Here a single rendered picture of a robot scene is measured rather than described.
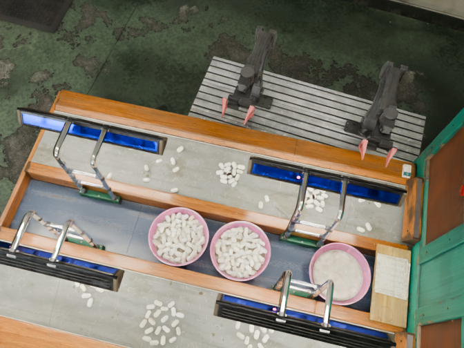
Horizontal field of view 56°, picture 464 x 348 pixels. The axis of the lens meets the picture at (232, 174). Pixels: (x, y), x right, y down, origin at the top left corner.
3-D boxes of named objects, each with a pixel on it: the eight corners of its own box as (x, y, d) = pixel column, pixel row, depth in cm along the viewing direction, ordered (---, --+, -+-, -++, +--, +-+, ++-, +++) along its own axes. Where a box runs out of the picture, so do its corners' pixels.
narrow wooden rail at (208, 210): (36, 170, 218) (27, 160, 208) (402, 252, 206) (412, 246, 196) (32, 179, 216) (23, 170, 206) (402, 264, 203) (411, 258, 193)
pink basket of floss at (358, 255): (293, 265, 200) (297, 261, 191) (342, 237, 206) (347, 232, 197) (327, 319, 191) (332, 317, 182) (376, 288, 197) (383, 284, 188)
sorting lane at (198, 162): (55, 112, 224) (53, 110, 222) (412, 189, 212) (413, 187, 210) (31, 164, 212) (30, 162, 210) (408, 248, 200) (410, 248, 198)
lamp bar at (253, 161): (250, 157, 181) (250, 148, 174) (401, 189, 177) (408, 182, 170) (246, 174, 178) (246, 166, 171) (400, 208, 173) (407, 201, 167)
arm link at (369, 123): (373, 132, 217) (401, 72, 197) (360, 129, 218) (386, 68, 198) (374, 127, 222) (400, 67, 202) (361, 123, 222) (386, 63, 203)
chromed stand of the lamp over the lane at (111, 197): (94, 161, 219) (65, 113, 178) (132, 169, 217) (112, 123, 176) (80, 195, 211) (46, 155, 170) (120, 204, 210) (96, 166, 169)
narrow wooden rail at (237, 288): (9, 232, 205) (-2, 225, 195) (398, 324, 193) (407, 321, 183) (4, 243, 203) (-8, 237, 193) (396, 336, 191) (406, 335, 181)
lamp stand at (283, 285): (271, 286, 196) (283, 264, 155) (315, 296, 195) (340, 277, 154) (262, 329, 189) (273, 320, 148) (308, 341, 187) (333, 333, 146)
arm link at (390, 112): (401, 122, 174) (406, 98, 178) (380, 116, 175) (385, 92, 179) (391, 136, 184) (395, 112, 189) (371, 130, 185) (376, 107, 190)
